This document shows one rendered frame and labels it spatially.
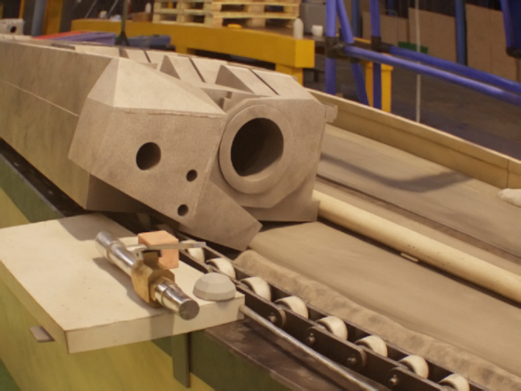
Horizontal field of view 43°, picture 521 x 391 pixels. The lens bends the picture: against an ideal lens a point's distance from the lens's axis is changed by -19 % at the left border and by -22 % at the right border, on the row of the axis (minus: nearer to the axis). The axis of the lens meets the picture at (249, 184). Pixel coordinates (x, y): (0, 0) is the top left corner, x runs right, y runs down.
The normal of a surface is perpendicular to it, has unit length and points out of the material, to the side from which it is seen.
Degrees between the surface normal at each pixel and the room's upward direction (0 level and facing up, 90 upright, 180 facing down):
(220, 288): 52
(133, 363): 90
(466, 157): 89
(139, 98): 38
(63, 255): 0
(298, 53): 90
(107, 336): 90
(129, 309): 0
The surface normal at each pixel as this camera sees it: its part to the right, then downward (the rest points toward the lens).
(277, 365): 0.05, -0.96
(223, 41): -0.82, 0.11
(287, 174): 0.57, 0.25
